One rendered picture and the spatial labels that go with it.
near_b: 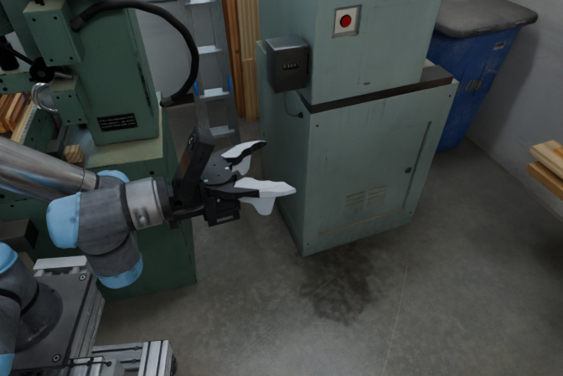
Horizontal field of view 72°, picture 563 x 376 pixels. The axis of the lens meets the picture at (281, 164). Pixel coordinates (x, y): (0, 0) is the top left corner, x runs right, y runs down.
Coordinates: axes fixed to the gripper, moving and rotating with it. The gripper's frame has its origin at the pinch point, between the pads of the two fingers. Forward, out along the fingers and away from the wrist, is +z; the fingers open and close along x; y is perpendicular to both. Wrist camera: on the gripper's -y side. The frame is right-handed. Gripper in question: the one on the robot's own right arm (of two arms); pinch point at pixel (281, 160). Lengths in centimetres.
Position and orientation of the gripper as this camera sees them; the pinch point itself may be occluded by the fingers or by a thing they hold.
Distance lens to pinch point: 64.0
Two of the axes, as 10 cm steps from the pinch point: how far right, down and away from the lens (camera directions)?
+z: 9.4, -2.2, 2.5
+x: 3.3, 5.2, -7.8
